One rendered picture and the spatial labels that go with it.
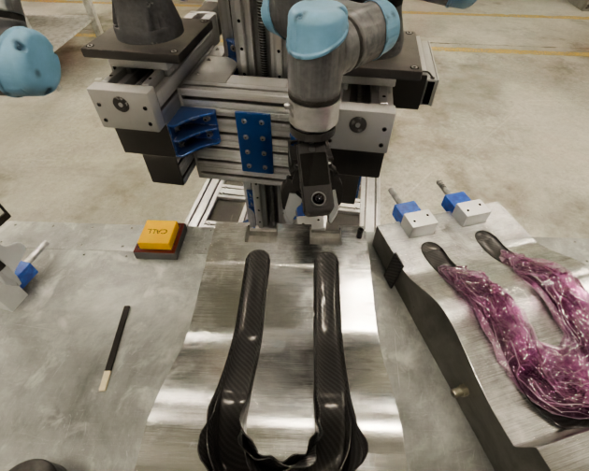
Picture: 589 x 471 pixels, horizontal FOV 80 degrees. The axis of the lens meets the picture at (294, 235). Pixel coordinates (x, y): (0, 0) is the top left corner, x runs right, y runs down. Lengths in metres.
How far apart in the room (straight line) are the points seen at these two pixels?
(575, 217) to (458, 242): 1.74
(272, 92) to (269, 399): 0.66
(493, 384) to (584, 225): 1.90
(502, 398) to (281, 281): 0.32
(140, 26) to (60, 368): 0.68
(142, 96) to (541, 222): 1.98
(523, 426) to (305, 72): 0.50
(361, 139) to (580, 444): 0.56
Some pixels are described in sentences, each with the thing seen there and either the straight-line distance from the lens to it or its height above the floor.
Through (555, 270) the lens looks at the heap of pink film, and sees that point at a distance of 0.64.
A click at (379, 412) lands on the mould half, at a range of 0.42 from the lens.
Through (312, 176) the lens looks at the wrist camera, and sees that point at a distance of 0.53.
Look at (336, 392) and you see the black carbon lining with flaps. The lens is 0.43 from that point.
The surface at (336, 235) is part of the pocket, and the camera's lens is 0.62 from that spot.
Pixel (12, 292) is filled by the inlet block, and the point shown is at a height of 0.83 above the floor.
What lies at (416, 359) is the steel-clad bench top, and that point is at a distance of 0.60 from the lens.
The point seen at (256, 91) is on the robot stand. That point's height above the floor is 0.95.
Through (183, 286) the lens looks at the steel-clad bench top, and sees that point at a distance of 0.66.
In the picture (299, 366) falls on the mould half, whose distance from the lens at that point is 0.45.
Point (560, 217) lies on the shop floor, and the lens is 2.35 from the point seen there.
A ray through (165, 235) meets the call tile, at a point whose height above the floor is 0.84.
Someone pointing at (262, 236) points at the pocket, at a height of 0.86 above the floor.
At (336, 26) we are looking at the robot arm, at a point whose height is 1.19.
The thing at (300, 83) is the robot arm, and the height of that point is 1.12.
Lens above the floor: 1.33
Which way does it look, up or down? 48 degrees down
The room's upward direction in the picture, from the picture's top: straight up
